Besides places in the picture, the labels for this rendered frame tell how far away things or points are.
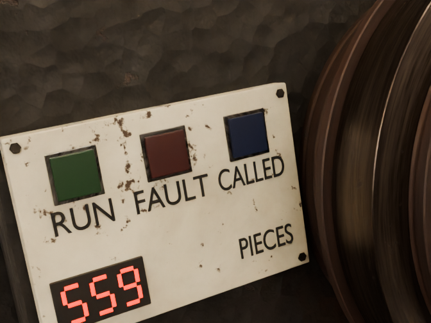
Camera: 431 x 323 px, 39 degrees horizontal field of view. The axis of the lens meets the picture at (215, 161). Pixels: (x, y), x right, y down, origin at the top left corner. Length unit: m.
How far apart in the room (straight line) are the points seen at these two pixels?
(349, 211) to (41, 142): 0.25
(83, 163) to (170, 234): 0.10
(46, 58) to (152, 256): 0.19
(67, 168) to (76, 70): 0.08
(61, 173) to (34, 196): 0.03
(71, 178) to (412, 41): 0.29
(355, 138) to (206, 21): 0.17
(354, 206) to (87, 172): 0.22
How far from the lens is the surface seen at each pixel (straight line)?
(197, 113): 0.54
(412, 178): 0.50
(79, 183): 0.50
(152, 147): 0.52
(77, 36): 0.53
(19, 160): 0.50
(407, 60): 0.49
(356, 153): 0.51
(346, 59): 0.54
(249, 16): 0.59
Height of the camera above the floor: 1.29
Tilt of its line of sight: 11 degrees down
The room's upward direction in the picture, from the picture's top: 9 degrees counter-clockwise
